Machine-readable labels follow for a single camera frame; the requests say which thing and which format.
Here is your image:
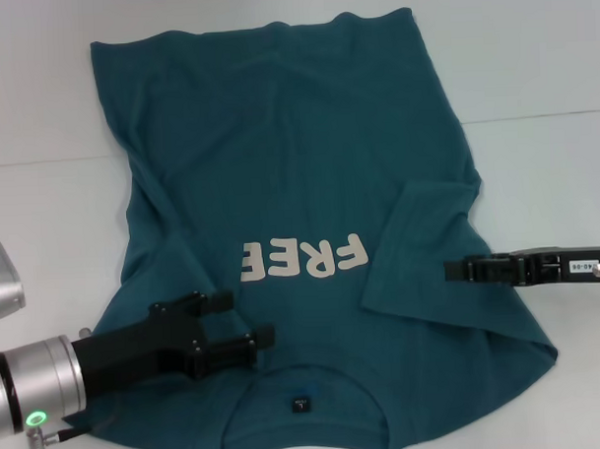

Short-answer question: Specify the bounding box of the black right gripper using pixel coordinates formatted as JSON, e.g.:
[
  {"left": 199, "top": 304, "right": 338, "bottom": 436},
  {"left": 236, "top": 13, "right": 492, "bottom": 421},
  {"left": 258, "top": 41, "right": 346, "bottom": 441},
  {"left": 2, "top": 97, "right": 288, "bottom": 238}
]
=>
[{"left": 442, "top": 244, "right": 600, "bottom": 292}]

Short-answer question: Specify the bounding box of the teal T-shirt with FREE print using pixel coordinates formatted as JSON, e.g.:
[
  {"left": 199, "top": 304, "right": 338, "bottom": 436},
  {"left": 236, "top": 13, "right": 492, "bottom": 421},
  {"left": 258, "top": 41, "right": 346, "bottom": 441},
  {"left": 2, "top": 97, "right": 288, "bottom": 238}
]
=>
[{"left": 48, "top": 2, "right": 564, "bottom": 449}]

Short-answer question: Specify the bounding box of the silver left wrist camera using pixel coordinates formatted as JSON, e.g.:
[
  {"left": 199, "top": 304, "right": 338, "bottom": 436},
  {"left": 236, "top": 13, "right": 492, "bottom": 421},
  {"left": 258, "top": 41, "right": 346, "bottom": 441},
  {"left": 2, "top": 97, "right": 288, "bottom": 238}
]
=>
[{"left": 0, "top": 234, "right": 28, "bottom": 323}]

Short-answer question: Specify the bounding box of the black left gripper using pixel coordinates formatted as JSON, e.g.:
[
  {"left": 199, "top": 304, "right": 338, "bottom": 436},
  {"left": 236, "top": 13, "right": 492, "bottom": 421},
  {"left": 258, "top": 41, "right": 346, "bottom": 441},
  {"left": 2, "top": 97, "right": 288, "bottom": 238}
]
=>
[{"left": 70, "top": 288, "right": 279, "bottom": 399}]

